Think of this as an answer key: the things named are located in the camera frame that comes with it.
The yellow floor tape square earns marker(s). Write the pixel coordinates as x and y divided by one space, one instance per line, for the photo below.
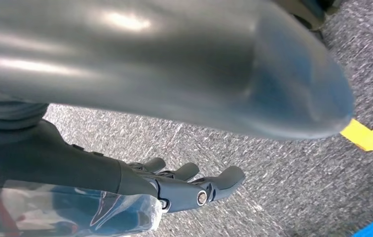
359 135

